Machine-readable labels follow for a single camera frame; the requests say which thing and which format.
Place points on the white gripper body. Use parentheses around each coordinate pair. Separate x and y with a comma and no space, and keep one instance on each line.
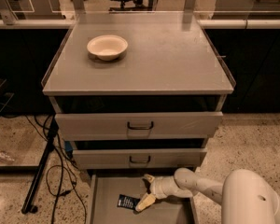
(157,188)

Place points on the blue rxbar wrapper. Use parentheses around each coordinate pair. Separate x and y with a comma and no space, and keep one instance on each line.
(127,202)

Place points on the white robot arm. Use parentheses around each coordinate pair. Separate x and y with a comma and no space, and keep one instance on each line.
(245,197)

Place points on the middle grey drawer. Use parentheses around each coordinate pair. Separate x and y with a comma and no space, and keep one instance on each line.
(139,158)

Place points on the bottom open grey drawer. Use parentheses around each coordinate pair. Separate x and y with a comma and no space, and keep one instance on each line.
(108,185)

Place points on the top grey drawer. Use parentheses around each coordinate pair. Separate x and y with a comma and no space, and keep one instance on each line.
(123,126)

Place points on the grey drawer cabinet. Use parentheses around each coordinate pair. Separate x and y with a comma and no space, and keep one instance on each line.
(169,66)

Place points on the white bowl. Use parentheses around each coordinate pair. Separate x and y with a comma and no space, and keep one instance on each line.
(107,47)

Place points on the clear plastic bottle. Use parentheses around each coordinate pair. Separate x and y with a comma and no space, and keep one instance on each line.
(5,158)

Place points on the white horizontal rail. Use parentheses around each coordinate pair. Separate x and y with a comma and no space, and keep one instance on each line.
(206,24)

